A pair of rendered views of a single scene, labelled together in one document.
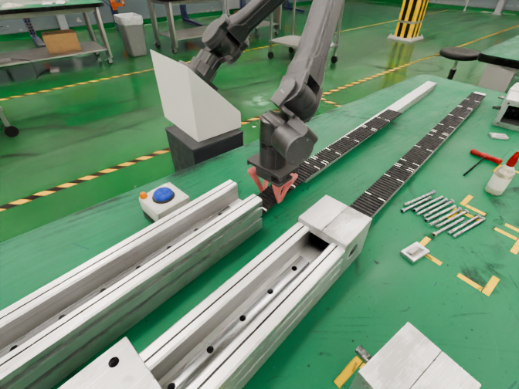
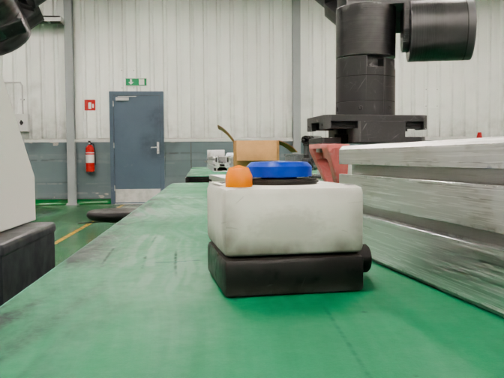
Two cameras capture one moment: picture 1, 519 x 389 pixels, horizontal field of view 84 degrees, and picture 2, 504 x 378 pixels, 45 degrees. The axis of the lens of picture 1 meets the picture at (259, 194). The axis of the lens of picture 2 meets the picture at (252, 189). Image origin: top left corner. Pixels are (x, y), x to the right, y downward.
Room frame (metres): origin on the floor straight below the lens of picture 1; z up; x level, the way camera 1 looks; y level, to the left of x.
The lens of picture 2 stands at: (0.28, 0.52, 0.86)
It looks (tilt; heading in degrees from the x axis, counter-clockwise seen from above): 3 degrees down; 305
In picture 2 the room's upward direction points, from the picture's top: straight up
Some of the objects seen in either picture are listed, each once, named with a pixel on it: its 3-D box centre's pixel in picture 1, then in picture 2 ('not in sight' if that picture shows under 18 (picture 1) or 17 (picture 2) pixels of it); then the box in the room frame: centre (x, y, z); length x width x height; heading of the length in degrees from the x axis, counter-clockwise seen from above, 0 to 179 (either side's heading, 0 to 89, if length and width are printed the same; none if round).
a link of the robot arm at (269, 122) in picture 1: (275, 130); (371, 34); (0.53, -0.03, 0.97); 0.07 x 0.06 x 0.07; 26
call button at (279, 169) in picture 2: (163, 195); (279, 177); (0.48, 0.21, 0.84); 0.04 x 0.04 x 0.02
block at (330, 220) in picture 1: (326, 232); not in sight; (0.39, -0.13, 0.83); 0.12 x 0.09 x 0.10; 46
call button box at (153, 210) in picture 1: (168, 208); (292, 229); (0.48, 0.20, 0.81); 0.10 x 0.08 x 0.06; 46
